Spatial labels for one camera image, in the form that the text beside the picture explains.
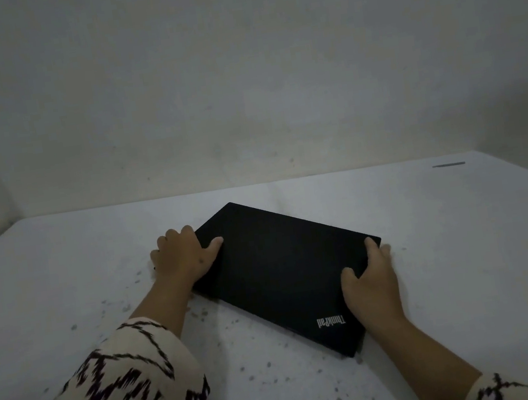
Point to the person's right hand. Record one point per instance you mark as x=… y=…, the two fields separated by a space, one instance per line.
x=375 y=292

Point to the person's left hand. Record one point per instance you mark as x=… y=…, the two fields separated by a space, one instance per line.
x=181 y=258

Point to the person's right thumb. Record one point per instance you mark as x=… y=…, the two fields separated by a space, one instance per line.
x=350 y=279

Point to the person's left thumb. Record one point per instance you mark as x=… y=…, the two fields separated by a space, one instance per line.
x=212 y=251

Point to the person's right middle finger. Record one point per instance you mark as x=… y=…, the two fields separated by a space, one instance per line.
x=387 y=252

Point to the black laptop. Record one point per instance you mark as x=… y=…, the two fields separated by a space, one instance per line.
x=278 y=264

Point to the person's left forearm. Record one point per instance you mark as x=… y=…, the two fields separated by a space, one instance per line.
x=163 y=304

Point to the person's right forearm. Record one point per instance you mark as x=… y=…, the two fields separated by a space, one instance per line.
x=421 y=361

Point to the thin dark pen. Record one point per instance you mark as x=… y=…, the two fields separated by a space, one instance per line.
x=449 y=164

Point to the cream black patterned sleeve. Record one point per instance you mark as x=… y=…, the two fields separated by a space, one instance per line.
x=120 y=398
x=497 y=392

